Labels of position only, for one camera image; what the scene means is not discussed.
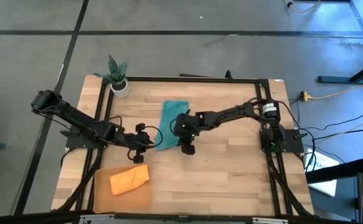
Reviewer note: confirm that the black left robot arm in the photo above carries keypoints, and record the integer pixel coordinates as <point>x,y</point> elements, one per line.
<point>75,116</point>

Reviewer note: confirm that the white cardboard box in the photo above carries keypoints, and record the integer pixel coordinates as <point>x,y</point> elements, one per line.
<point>324,188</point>

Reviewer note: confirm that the black bracket with bar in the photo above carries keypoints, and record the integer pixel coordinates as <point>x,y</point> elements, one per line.
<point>228,74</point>

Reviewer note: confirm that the black desk leg frame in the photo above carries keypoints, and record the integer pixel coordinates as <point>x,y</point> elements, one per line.
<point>333,79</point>

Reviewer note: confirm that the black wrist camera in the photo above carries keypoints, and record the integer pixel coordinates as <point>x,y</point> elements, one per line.
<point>188,148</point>
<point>138,159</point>

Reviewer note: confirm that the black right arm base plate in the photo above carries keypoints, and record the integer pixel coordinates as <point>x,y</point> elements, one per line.
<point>294,143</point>

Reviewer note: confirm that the orange microfiber towel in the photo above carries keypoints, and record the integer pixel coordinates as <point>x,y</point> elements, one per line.
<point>128,180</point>

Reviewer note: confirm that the wooden tray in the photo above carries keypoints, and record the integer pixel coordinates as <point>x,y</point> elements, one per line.
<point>119,203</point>

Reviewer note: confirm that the green plant in white pot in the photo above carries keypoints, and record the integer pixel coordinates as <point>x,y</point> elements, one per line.
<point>120,90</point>

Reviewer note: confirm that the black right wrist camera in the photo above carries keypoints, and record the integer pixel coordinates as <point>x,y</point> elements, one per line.
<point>188,148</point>

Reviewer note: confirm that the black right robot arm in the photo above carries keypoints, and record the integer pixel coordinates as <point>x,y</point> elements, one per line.
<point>237,112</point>

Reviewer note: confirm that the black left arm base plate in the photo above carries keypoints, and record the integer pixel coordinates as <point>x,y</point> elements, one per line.
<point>73,143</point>

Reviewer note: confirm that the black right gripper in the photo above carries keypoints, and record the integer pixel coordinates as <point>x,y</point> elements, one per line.
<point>184,127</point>

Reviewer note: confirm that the black table beam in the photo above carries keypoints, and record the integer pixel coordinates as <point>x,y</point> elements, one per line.
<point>337,171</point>

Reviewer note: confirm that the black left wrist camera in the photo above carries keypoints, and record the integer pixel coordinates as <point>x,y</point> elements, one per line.
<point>138,159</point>

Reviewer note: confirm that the black camera stand beam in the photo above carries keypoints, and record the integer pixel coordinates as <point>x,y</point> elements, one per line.
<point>181,218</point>

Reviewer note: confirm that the teal microfiber towel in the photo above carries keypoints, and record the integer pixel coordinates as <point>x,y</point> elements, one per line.
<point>168,124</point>

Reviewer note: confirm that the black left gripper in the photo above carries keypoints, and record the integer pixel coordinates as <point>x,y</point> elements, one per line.
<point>134,140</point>

